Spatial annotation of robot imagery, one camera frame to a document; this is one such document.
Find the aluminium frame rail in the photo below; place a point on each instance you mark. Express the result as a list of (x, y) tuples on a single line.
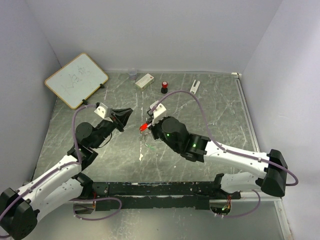
[(237, 78)]

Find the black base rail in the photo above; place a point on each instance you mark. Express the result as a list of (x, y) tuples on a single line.
[(160, 195)]

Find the white green staples box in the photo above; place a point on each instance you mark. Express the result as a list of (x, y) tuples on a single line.
[(145, 81)]

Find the white clip tool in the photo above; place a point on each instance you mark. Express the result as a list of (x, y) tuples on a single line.
[(194, 88)]

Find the red black stamp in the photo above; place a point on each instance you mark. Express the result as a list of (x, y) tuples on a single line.
[(164, 87)]

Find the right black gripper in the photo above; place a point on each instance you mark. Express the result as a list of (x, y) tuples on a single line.
[(153, 128)]

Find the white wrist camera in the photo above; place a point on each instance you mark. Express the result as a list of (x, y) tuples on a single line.
[(103, 111), (158, 114)]

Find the clear cup of paperclips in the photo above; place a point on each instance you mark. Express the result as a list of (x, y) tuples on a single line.
[(132, 73)]

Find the small whiteboard yellow frame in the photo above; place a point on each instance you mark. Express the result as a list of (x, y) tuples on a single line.
[(77, 80)]

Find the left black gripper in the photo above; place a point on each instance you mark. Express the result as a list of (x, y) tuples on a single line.
[(120, 116)]

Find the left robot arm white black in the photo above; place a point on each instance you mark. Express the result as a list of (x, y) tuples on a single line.
[(23, 208)]

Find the large metal keyring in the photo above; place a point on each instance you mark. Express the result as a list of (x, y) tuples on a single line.
[(146, 143)]

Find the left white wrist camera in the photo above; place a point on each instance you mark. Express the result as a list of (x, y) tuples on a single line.
[(103, 111)]

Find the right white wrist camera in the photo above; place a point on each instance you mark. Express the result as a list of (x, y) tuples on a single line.
[(158, 114)]

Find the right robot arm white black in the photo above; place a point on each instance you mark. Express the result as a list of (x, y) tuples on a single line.
[(259, 170)]

